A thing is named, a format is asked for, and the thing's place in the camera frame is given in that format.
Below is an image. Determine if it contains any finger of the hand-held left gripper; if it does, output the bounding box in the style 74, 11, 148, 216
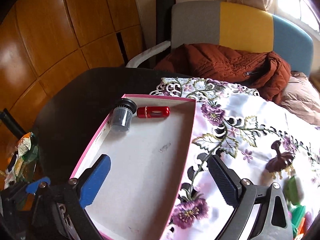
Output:
26, 177, 50, 194

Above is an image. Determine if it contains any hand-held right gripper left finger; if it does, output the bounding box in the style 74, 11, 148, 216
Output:
31, 154, 111, 240

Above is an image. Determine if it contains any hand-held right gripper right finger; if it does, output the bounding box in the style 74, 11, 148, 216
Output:
207, 155, 293, 240

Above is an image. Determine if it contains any pink cardboard box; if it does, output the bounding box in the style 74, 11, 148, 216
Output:
69, 94, 197, 240

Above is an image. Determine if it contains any green white plastic bottle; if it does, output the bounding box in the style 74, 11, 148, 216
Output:
285, 176, 304, 203

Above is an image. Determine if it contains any teal green plastic toy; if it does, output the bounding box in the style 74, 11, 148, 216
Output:
289, 205, 307, 230

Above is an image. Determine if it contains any snack packet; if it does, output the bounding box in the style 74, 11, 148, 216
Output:
5, 131, 39, 188

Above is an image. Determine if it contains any brown plastic toy figure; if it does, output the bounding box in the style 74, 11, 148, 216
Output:
265, 140, 297, 178

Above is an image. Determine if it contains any black pole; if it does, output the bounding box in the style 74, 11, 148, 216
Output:
0, 109, 25, 137

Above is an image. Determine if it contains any grey jar with black lid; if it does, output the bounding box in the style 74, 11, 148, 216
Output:
110, 99, 137, 132

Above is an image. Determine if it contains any white floral embroidered tablecloth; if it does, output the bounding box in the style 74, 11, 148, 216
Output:
149, 77, 320, 240

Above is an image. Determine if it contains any pink duvet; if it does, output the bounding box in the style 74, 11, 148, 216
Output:
280, 71, 320, 128

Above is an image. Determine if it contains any rust brown quilted jacket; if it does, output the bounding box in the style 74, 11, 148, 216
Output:
154, 43, 292, 104

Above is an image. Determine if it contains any white chair armrest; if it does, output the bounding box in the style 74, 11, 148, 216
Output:
126, 41, 171, 68

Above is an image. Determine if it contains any wooden wardrobe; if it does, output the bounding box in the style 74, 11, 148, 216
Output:
0, 0, 145, 155

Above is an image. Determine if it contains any window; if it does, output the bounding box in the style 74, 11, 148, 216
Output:
275, 0, 320, 33

